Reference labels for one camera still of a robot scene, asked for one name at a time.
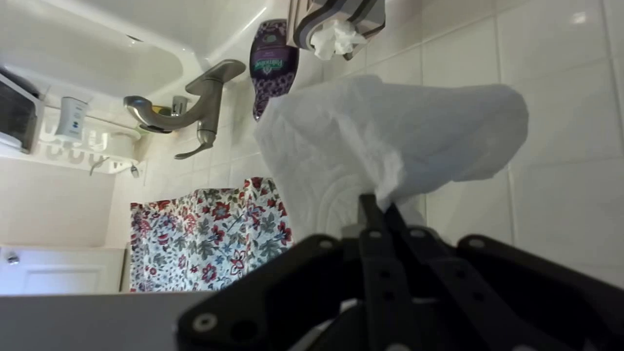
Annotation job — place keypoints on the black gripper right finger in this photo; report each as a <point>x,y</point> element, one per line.
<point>469,293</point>

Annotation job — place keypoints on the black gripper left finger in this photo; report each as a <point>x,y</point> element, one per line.
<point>384,293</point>

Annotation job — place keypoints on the white tissue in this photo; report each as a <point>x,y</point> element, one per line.
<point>423,129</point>

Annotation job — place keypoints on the grey tissue box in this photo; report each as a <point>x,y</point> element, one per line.
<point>352,10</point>

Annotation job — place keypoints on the white lower cabinet door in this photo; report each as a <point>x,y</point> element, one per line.
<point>66,273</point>

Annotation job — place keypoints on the floral kitchen towel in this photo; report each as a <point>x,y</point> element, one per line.
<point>208,240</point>

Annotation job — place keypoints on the purple patterned pouch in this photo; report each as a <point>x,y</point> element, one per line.
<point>274,71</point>

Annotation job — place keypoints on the brushed metal faucet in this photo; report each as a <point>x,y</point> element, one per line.
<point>208,98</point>

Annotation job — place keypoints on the white dish rack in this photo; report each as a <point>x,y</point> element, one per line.
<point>85,147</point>

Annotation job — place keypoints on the white soap dispenser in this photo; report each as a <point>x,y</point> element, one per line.
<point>72,117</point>

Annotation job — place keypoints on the black countertop appliance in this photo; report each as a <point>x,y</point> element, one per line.
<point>17,114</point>

